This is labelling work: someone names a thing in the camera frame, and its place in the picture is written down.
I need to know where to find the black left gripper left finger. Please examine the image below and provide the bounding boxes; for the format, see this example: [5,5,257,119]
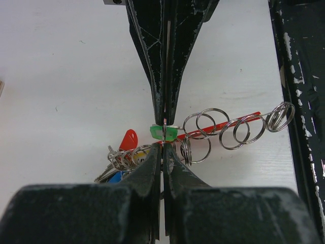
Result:
[1,143,161,243]

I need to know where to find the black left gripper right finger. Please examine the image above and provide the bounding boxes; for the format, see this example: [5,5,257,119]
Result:
[162,144,321,243]

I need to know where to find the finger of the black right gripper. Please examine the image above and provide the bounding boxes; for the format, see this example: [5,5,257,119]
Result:
[166,1,219,125]
[126,1,167,125]

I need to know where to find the keyring bunch with coloured tags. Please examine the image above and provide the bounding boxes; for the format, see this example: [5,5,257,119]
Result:
[94,102,296,184]

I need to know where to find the green tag key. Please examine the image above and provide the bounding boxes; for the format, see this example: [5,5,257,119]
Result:
[150,124,183,141]

